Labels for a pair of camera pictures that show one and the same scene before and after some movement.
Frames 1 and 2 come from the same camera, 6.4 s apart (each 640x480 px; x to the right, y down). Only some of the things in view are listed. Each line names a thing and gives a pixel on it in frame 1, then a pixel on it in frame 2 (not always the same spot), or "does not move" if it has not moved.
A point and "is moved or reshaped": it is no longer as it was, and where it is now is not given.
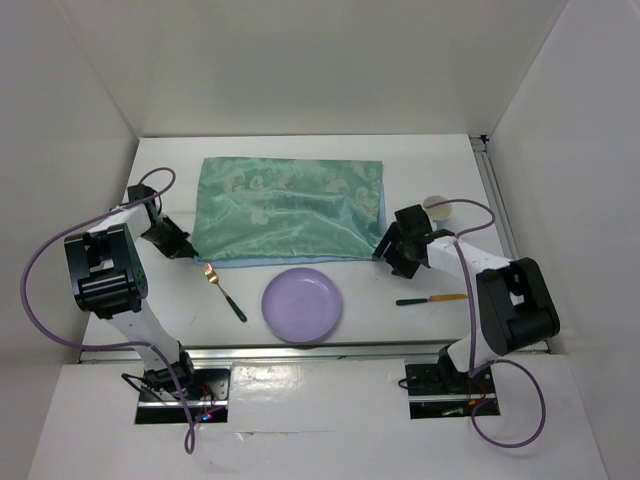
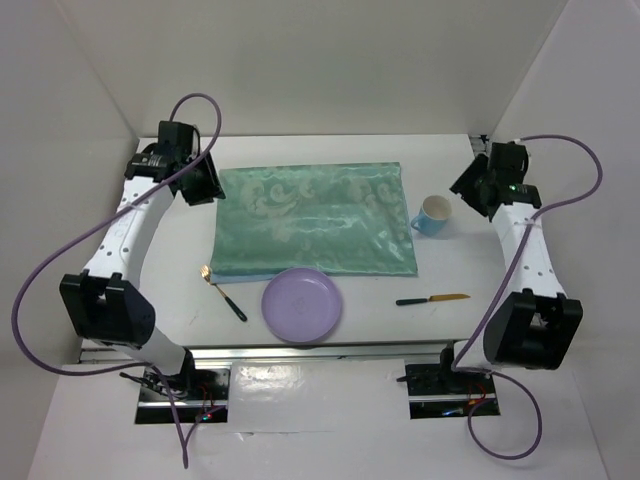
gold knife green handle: [431, 298] does not move
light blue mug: [439, 215] does not move
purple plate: [301, 304] does not move
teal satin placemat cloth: [257, 211] is moved or reshaped
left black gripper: [179, 247] → [212, 187]
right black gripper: [402, 268] → [463, 185]
